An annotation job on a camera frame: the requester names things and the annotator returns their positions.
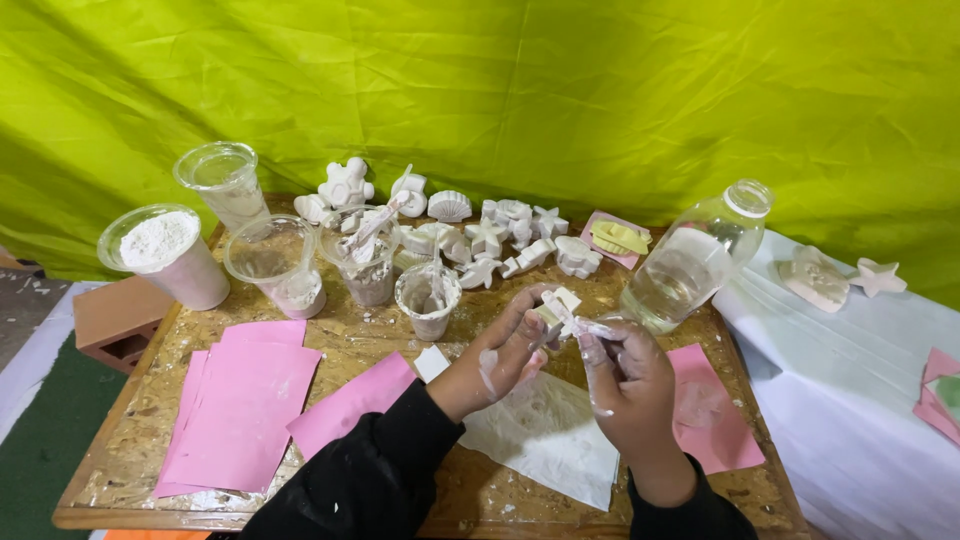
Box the pink sheet with green piece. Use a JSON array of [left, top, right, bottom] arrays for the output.
[[912, 346, 960, 448]]

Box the tall clear plastic cup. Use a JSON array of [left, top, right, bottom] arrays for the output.
[[173, 141, 272, 235]]

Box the yellow plastic mold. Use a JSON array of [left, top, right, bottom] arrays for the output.
[[589, 220, 652, 257]]

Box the plastic cup of white powder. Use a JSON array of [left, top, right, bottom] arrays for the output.
[[97, 204, 231, 312]]

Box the plaster-coated spoon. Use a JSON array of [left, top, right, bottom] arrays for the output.
[[423, 231, 449, 315]]

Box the pink paper sheet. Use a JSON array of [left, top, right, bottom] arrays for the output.
[[160, 342, 324, 495], [219, 320, 308, 348], [286, 351, 418, 461], [153, 349, 212, 499], [666, 342, 767, 476]]

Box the white plastic spoon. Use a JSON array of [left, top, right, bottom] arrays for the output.
[[341, 164, 414, 261]]

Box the plaster-coated white stick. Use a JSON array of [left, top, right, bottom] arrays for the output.
[[541, 291, 601, 339]]

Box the group of white plaster figures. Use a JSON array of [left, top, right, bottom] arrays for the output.
[[293, 156, 604, 291]]

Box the clear cup holding spoons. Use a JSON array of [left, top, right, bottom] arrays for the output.
[[318, 204, 403, 308]]

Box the white paper sheet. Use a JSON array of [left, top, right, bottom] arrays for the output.
[[458, 370, 621, 513]]

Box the white plaster starfish cast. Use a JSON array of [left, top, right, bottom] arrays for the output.
[[848, 258, 908, 299]]

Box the small white paper piece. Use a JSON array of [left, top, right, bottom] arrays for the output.
[[413, 345, 452, 384]]

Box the small plaster-crusted cup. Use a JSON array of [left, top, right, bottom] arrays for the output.
[[394, 263, 463, 343]]

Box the clear cup with plaster residue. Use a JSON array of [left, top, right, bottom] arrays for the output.
[[223, 214, 328, 321]]

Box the clear plastic bottle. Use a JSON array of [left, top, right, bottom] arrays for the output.
[[620, 178, 776, 336]]

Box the person's right hand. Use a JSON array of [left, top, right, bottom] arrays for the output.
[[573, 316, 688, 471]]

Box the large white plaster cast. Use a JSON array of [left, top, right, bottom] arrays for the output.
[[777, 245, 852, 314]]

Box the green cloth backdrop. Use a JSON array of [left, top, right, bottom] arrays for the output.
[[0, 0, 960, 310]]

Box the white tablecloth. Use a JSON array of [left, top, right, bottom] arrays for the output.
[[711, 228, 960, 540]]

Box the person's left hand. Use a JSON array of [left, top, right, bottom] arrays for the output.
[[427, 283, 564, 423]]

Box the red clay brick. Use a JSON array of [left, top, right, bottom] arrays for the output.
[[72, 275, 176, 375]]

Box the dark green floor mat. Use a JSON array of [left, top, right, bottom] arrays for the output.
[[0, 330, 130, 540]]

